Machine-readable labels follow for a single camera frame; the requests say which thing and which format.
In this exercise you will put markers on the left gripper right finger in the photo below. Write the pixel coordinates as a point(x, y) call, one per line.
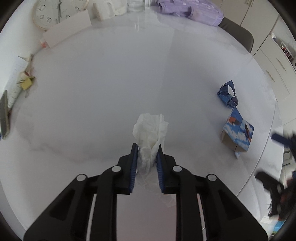
point(206, 208)

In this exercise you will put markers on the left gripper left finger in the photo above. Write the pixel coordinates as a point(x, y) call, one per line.
point(87, 208)

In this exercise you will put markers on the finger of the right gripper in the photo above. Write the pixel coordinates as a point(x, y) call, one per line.
point(287, 142)

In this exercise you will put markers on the blue sky-print carton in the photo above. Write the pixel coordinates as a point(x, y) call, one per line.
point(237, 133)

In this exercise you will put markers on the blue wrapper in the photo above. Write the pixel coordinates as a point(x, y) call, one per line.
point(227, 94)

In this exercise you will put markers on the white tissue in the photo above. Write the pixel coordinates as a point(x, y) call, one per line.
point(150, 133)

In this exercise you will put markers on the dark grey chair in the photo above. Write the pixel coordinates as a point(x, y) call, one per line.
point(242, 35)

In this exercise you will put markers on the smartphone with case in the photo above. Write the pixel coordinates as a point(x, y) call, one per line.
point(5, 123)

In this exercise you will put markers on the yellow binder clip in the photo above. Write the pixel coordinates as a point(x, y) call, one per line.
point(26, 83)

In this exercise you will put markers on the purple backpack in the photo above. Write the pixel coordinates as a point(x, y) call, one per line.
point(201, 11)

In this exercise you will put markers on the white paper stack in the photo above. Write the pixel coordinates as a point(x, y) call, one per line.
point(20, 72)

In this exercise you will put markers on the white rectangular box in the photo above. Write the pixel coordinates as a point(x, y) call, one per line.
point(65, 29)

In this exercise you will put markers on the clear glass mug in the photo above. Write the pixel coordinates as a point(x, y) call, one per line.
point(135, 6)

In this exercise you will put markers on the white mug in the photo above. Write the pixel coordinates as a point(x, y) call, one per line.
point(103, 10)

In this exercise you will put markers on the round white wall clock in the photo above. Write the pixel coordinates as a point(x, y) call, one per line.
point(47, 13)

